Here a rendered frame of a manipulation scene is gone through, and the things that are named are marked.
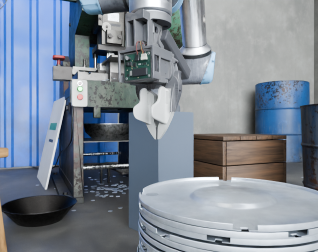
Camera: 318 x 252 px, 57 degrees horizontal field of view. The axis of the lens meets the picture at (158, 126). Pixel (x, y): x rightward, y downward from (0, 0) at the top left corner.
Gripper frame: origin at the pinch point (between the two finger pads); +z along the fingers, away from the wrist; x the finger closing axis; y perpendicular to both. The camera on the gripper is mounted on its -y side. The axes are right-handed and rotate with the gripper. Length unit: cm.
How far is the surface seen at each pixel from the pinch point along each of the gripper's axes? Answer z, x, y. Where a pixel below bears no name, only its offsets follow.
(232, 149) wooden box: 11, -13, -82
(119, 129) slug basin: 1, -83, -90
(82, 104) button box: -12, -81, -59
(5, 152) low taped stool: 6, -60, -6
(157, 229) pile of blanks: 12.4, 7.2, 12.8
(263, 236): 10.7, 20.8, 13.2
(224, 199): 9.5, 13.7, 5.1
